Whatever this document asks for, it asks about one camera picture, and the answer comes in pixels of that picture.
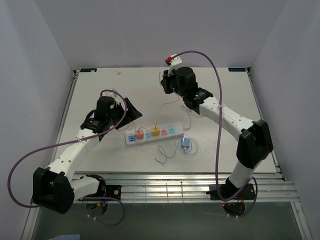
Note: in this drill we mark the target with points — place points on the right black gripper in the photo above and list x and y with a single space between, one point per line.
166 80

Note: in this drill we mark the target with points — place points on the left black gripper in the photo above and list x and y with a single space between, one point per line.
130 115

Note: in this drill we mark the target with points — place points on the pink charger plug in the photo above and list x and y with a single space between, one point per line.
139 134

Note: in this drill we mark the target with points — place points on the yellow charger plug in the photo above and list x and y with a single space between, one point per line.
155 131

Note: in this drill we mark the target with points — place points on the white colourful power strip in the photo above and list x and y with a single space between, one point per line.
148 135

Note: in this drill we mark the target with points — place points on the blue charger plug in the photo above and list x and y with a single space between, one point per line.
185 143

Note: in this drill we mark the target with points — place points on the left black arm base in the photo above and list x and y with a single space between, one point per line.
108 191

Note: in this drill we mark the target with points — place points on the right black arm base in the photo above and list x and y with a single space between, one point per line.
248 193

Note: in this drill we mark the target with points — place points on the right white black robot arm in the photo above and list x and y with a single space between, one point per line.
254 142

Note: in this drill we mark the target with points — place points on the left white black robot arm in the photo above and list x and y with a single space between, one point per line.
54 187

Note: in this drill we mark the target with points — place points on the left blue corner label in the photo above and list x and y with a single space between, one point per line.
88 70

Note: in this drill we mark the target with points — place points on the blue corner label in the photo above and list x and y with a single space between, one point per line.
236 69
88 70

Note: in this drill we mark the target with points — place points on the right blue corner label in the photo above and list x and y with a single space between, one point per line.
236 69

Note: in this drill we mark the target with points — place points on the blue cloth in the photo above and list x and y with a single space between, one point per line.
67 237

